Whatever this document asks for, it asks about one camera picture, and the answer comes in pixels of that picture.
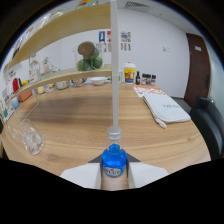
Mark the blue liquid bottle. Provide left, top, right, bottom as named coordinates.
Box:
left=101, top=125, right=128, bottom=178

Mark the glass cup with ice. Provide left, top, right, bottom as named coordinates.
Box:
left=20, top=119, right=46, bottom=156

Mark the blue and white cup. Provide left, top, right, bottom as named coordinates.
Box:
left=11, top=96, right=20, bottom=109

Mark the black chair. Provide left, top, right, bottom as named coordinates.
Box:
left=189, top=95, right=224, bottom=159

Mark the orange printed paper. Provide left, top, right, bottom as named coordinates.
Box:
left=133, top=84, right=162, bottom=98

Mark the white bowl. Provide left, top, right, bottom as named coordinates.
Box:
left=90, top=77, right=107, bottom=86

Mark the orange storage basket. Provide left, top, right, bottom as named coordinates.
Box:
left=17, top=88, right=33, bottom=103

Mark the brown door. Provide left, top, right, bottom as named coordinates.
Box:
left=183, top=33, right=212, bottom=108

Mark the jar of green limes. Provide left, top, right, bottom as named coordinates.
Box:
left=76, top=40, right=104, bottom=72

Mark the wooden two-tier shelf rack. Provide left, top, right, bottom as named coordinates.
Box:
left=3, top=0, right=120, bottom=134

